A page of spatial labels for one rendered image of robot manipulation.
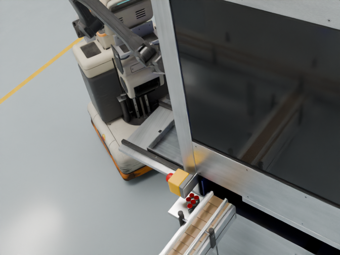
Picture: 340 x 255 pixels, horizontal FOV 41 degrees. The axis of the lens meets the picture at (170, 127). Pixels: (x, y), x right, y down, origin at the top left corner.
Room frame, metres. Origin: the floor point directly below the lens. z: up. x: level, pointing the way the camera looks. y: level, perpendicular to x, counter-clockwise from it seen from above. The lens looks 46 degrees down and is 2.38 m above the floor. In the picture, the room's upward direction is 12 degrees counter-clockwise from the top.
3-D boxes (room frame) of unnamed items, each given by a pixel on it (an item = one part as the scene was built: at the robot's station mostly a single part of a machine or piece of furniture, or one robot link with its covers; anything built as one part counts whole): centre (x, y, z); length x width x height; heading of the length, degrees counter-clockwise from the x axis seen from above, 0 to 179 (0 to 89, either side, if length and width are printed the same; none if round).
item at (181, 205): (1.00, -0.02, 0.87); 0.14 x 0.13 x 0.02; 45
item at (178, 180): (1.04, 0.00, 1.00); 0.08 x 0.07 x 0.07; 45
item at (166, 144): (1.30, -0.09, 0.90); 0.34 x 0.26 x 0.04; 45
